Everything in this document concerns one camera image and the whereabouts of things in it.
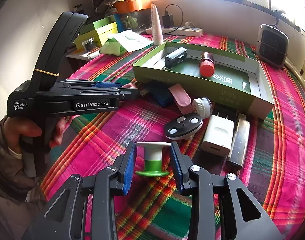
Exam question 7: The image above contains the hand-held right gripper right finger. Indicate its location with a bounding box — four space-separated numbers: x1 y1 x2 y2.
170 141 285 240

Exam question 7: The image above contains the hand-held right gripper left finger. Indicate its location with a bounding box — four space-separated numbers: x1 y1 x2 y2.
21 141 138 240

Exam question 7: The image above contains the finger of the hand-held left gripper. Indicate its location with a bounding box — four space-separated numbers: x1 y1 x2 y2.
58 80 123 90
55 86 141 102

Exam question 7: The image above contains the white cap green bottle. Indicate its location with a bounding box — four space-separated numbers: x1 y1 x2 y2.
135 141 171 178

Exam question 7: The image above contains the green cardboard tray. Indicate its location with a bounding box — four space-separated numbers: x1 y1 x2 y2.
132 42 275 119

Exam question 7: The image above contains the blue translucent usb device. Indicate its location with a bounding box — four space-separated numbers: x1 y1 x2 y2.
140 80 175 108

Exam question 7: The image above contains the black oval key fob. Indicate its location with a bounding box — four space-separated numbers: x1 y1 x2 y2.
164 114 203 141

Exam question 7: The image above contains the white charger plug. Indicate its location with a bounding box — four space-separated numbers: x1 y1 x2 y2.
201 111 235 158

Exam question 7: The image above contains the silver metal lighter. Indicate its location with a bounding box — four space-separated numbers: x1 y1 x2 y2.
227 113 251 168

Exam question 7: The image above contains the person's left forearm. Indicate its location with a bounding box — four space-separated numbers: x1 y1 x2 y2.
0 119 46 203

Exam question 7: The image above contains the person's left hand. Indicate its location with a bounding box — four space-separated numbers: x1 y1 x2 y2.
4 116 67 153

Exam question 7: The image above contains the green cloth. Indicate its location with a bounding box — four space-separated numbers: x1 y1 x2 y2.
100 36 129 55

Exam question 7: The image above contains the small clear jar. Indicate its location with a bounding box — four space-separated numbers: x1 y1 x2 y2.
82 37 96 52

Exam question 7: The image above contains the plaid blanket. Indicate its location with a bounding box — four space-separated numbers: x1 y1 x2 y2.
40 32 305 240

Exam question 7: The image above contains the yellow cardboard box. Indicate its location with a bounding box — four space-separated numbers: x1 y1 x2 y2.
74 22 118 52

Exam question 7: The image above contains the pink plastic holder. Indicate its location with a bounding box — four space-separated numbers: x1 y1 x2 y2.
168 84 193 115

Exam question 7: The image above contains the white plastic bag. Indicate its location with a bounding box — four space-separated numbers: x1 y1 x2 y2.
110 30 154 52

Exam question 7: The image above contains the green cardboard box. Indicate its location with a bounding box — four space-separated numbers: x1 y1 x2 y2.
79 17 117 34

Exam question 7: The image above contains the black rectangular device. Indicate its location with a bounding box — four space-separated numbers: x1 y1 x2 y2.
164 47 188 70

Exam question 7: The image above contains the blue box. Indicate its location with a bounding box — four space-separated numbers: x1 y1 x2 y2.
114 14 125 33

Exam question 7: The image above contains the white cosmetic tube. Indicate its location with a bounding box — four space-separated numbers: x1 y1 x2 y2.
151 3 164 46

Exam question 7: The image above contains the orange-lidded container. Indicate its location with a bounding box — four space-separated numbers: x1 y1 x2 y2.
119 9 153 32

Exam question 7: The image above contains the red-capped jar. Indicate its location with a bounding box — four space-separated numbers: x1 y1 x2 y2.
199 52 215 78

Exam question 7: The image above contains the black power adapter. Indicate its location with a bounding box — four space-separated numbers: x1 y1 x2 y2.
162 14 174 28

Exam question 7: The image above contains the orange planter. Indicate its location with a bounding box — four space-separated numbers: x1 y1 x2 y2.
114 0 152 15

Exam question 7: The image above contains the white power strip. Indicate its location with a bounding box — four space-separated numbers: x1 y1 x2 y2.
146 25 203 37

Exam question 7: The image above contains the small grey fan heater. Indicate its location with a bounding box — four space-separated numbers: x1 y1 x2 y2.
257 24 289 69

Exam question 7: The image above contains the black adapter cable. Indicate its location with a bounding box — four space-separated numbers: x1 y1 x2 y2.
164 4 184 28

